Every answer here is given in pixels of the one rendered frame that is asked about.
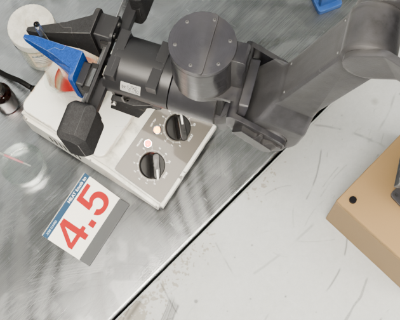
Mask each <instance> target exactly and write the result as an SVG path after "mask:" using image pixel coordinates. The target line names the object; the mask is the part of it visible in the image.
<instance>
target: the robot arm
mask: <svg viewBox="0 0 400 320"><path fill-rule="evenodd" d="M153 2H154V0H122V1H121V4H120V7H119V9H118V11H117V14H116V16H112V15H108V14H106V13H103V10H102V9H101V8H96V9H95V11H94V13H93V14H92V15H90V16H87V17H82V18H78V19H75V20H70V21H68V22H60V23H52V24H46V25H42V26H41V27H42V28H43V30H44V32H45V34H46V35H47V37H48V39H49V40H47V39H44V38H41V37H40V36H39V34H38V33H37V31H36V29H35V28H34V26H32V27H27V30H26V31H27V33H28V34H29V35H28V34H24V36H23V38H24V40H25V41H26V42H27V43H29V44H30V45H31V46H32V47H34V48H35V49H36V50H38V51H39V52H41V53H42V54H43V55H45V56H46V57H48V58H49V59H50V60H52V61H53V62H55V63H56V64H57V65H58V66H60V67H61V68H62V69H63V70H64V71H65V72H66V73H68V80H69V82H70V84H71V85H72V87H73V89H74V91H75V92H76V94H77V96H79V97H81V98H82V101H81V102H80V101H77V100H74V101H72V102H70V103H68V105H67V107H66V109H65V112H64V114H63V117H62V120H61V121H60V124H59V126H58V129H57V136H58V138H59V139H60V140H61V141H62V143H63V144H64V145H65V146H66V148H67V149H68V151H69V152H70V153H72V154H75V155H78V156H81V157H87V156H90V155H92V154H94V152H95V149H96V147H97V144H98V141H99V139H100V136H101V134H102V131H103V128H104V124H103V122H102V117H101V115H100V114H99V110H100V108H101V105H102V102H103V100H104V98H105V95H106V92H107V91H110V92H111V93H112V97H111V103H110V104H111V109H115V110H118V111H120V112H124V113H125V114H129V115H131V116H134V117H137V118H139V117H140V116H141V115H142V114H143V113H144V112H145V111H146V110H147V109H156V110H161V109H162V108H163V109H167V110H170V111H173V112H177V113H179V114H183V115H185V116H189V117H193V118H195V119H198V120H202V121H205V122H207V123H211V124H215V125H218V128H219V129H221V130H226V129H229V128H231V129H232V133H233V134H235V135H237V136H238V137H239V138H242V139H243V140H244V141H246V142H248V143H249V144H251V145H252V146H254V147H256V148H257V149H259V150H260V151H263V152H271V151H281V150H283V149H284V148H289V147H293V146H295V145H296V144H297V143H298V142H299V141H301V139H302V138H303V137H304V136H305V134H306V132H307V130H308V128H309V126H310V124H311V122H312V119H313V117H314V116H315V115H316V113H317V112H318V111H320V110H321V109H323V108H325V107H326V106H328V105H329V104H331V103H333V102H334V101H336V100H338V99H339V98H341V97H343V96H344V95H346V94H348V93H349V92H351V91H352V90H354V89H356V88H357V87H359V86H360V85H362V84H364V83H365V82H367V81H369V80H370V79H393V80H398V81H399V82H400V57H398V54H399V49H400V0H358V1H357V3H356V5H355V6H353V8H352V9H351V11H350V13H349V14H348V15H347V16H346V17H345V18H343V19H342V20H341V21H339V22H338V23H337V24H336V25H335V26H333V27H332V28H331V29H330V30H329V31H328V32H326V33H325V34H323V35H322V36H321V37H320V38H319V39H318V40H316V41H315V42H314V43H312V44H311V45H310V46H309V47H308V48H306V49H305V50H304V51H302V52H301V53H300V54H299V55H298V56H297V57H295V58H294V59H293V60H292V61H290V62H287V61H286V60H283V59H282V58H280V57H279V56H277V55H275V54H273V53H272V52H270V51H269V50H266V49H265V48H263V47H261V46H260V45H258V44H257V43H255V42H253V41H248V42H247V43H243V42H240V41H237V38H236V34H235V32H234V30H233V28H232V27H231V25H230V24H229V23H228V22H227V21H226V20H225V19H223V18H221V17H220V16H218V15H217V14H216V13H212V12H207V11H200V12H194V13H191V14H189V15H186V16H184V17H183V18H181V19H179V21H178V22H177V23H176V24H175V25H174V26H173V28H172V30H171V32H170V34H169V38H168V42H165V41H163V42H162V44H157V43H153V42H151V41H147V40H144V39H140V38H138V37H135V36H133V34H132V32H131V29H132V26H133V24H134V22H135V23H139V24H142V23H144V21H146V19H147V16H148V14H149V11H150V9H151V6H152V3H153ZM115 42H116V43H115ZM114 43H115V46H114ZM69 46H71V47H74V48H71V47H69ZM113 46H114V49H113ZM75 48H79V49H82V50H84V51H87V52H88V53H91V54H93V55H95V56H97V57H99V59H98V62H97V63H93V62H92V63H89V62H88V61H87V59H86V57H85V55H84V53H83V51H81V50H77V49H75ZM112 49H113V50H112ZM111 51H112V53H111ZM110 53H111V54H110ZM105 66H106V68H105ZM104 68H105V71H104ZM103 71H104V73H103ZM102 74H103V75H102ZM394 187H395V188H396V189H395V190H393V191H392V193H391V195H390V196H391V198H392V199H393V200H394V201H395V202H396V203H397V204H398V205H399V206H400V158H399V164H398V168H397V173H396V179H395V183H394Z"/></svg>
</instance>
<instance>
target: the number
mask: <svg viewBox="0 0 400 320"><path fill-rule="evenodd" d="M114 199H115V197H114V196H112V195H111V194H109V193H108V192H107V191H106V190H104V189H103V188H101V187H100V186H99V185H97V184H96V183H95V182H93V181H92V180H90V179H88V180H87V181H86V183H85V184H84V186H83V187H82V189H81V190H80V191H79V193H78V195H77V196H76V198H75V199H74V200H73V202H72V204H71V205H70V206H69V208H68V210H67V211H66V212H65V214H64V216H63V217H62V219H61V220H60V221H59V223H58V225H57V226H56V227H55V229H54V231H53V232H52V233H51V235H50V236H49V238H51V239H52V240H54V241H55V242H57V243H58V244H60V245H62V246H63V247H64V248H66V249H68V250H69V251H71V252H72V253H73V254H75V255H78V253H79V252H80V250H81V248H82V247H83V246H84V244H85V242H86V241H87V240H88V238H89V237H90V235H91V233H92V232H93V231H94V229H95V227H96V226H97V225H98V223H99V221H100V220H101V218H102V217H103V215H104V214H105V212H106V211H107V209H108V208H109V206H110V205H111V203H112V202H113V200H114Z"/></svg>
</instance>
